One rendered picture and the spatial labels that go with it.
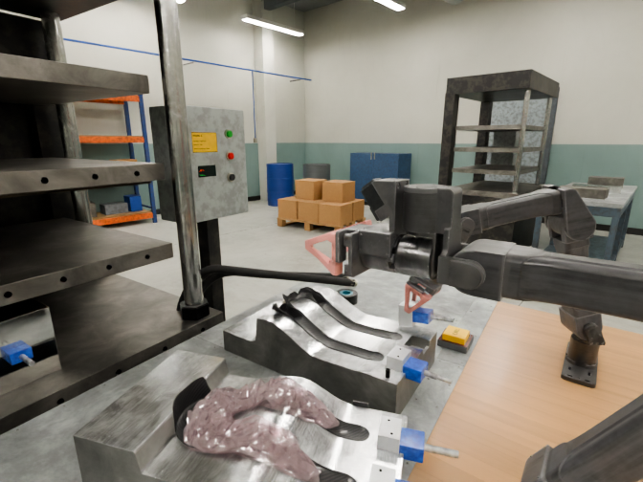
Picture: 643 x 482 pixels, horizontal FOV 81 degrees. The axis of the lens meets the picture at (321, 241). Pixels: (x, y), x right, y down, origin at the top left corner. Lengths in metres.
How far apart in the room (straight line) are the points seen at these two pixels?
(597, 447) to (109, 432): 0.67
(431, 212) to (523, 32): 7.19
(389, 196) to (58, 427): 0.79
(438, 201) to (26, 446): 0.86
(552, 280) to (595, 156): 6.74
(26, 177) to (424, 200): 0.90
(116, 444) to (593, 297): 0.67
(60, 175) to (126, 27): 6.79
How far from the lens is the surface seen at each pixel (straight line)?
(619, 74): 7.25
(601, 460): 0.58
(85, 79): 1.20
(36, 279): 1.14
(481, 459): 0.84
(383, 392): 0.83
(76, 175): 1.14
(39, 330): 1.17
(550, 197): 0.98
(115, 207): 6.96
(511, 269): 0.48
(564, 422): 0.99
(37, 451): 0.95
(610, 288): 0.48
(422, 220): 0.50
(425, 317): 0.97
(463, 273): 0.47
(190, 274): 1.28
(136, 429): 0.73
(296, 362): 0.93
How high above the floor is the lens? 1.36
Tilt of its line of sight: 15 degrees down
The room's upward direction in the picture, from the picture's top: straight up
